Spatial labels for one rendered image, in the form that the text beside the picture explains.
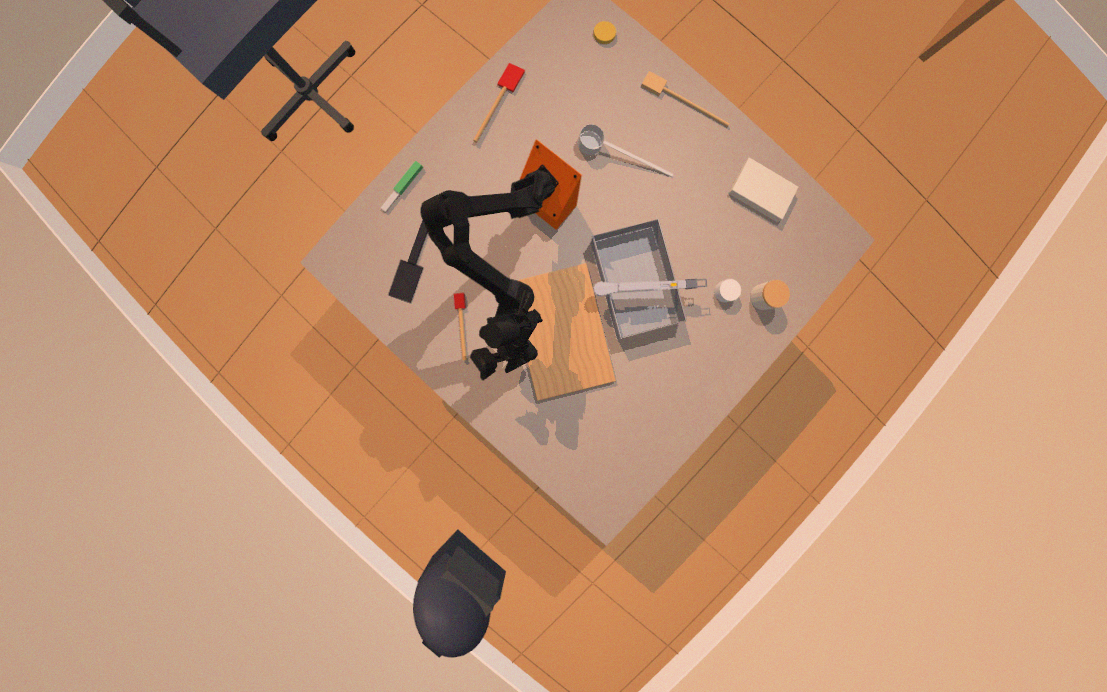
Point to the red spatula with wooden handle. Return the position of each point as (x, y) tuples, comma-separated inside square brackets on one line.
[(509, 81)]

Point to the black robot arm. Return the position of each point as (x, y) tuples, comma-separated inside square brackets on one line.
[(512, 321)]

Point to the white cylindrical jar with orange lid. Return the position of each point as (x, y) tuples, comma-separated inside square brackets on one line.
[(771, 294)]

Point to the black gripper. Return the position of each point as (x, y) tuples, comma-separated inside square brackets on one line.
[(515, 353)]

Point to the yellow round disc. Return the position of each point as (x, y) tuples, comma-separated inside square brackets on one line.
[(604, 31)]

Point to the short white cylinder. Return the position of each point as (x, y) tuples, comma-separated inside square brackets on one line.
[(728, 290)]

